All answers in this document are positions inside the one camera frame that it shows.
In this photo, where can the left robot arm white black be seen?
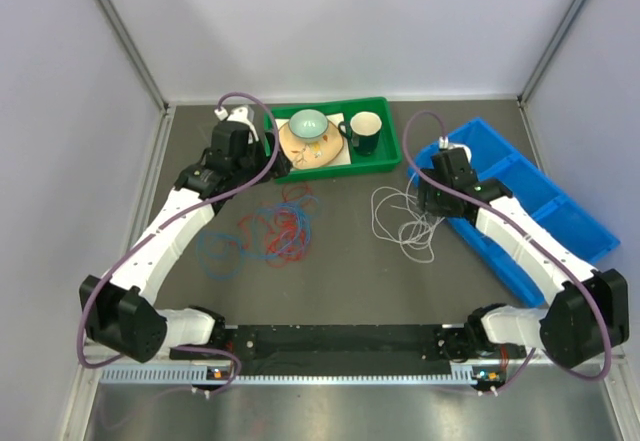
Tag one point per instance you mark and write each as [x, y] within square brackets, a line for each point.
[118, 309]

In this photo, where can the green plastic tray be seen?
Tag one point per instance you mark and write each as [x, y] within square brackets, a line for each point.
[332, 155]

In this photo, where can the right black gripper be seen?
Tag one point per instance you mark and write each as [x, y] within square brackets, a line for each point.
[432, 206]

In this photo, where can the light blue ceramic bowl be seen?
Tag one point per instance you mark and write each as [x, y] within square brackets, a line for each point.
[308, 124]

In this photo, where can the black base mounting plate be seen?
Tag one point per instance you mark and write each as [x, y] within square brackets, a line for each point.
[354, 350]

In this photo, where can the grey slotted cable duct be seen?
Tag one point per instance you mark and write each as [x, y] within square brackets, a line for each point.
[203, 375]

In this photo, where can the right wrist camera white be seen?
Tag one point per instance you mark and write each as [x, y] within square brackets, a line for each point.
[444, 144]

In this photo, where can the blue plastic divided bin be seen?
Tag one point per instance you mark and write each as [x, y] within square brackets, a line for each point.
[571, 225]

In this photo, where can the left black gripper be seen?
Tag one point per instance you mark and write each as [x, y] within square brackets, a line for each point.
[282, 166]

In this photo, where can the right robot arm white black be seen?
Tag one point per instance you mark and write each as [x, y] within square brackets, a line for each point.
[586, 311]

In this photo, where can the peach ceramic plate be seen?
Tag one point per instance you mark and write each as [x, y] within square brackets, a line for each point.
[310, 151]

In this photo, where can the dark green mug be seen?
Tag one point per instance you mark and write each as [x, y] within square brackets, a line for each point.
[362, 131]

